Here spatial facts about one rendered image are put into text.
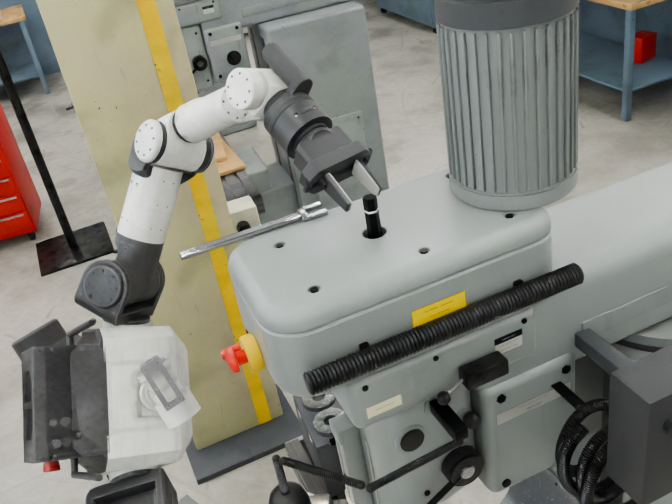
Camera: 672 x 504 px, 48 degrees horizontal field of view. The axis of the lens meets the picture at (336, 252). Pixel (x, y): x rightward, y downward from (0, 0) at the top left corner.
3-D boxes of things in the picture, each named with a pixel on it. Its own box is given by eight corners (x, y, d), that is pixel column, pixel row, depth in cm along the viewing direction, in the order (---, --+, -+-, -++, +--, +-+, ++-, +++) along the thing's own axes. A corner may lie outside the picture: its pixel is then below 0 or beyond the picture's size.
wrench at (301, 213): (183, 264, 117) (182, 259, 116) (178, 252, 120) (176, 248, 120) (328, 214, 123) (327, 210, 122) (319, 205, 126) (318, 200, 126)
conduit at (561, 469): (584, 545, 126) (586, 458, 115) (526, 479, 139) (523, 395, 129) (672, 499, 131) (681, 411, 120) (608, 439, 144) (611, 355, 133)
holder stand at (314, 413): (328, 498, 197) (315, 444, 187) (303, 442, 216) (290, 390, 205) (371, 482, 200) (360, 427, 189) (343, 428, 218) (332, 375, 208)
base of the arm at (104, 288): (68, 325, 141) (122, 333, 137) (71, 256, 139) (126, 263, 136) (114, 312, 155) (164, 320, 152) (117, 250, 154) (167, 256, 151)
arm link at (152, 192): (187, 125, 149) (158, 232, 153) (129, 110, 140) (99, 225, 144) (221, 138, 142) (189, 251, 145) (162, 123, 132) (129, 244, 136)
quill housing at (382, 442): (397, 550, 135) (373, 420, 119) (349, 473, 152) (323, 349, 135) (488, 505, 140) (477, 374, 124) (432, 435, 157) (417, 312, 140)
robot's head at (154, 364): (158, 409, 136) (159, 416, 129) (132, 368, 135) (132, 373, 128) (188, 389, 138) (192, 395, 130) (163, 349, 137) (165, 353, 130)
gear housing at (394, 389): (358, 436, 116) (349, 387, 111) (301, 351, 136) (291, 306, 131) (541, 355, 125) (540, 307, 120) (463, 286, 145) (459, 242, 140)
